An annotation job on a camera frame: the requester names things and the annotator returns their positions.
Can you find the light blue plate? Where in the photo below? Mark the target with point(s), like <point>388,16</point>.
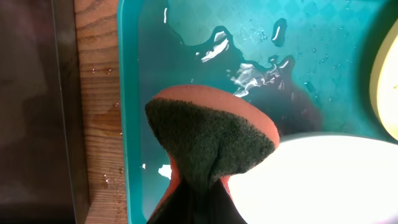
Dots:
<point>321,179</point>

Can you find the green and pink sponge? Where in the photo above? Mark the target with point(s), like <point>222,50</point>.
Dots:
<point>208,135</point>

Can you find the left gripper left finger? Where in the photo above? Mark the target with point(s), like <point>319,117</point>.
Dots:
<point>178,208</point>

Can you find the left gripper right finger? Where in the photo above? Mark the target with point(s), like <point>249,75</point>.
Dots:
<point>217,207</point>

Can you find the black plastic tray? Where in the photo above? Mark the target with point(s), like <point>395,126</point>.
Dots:
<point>43,160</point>

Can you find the teal plastic tray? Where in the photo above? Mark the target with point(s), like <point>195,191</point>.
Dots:
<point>304,63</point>

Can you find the yellow-green plate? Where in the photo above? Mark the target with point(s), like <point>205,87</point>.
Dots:
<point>383,83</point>

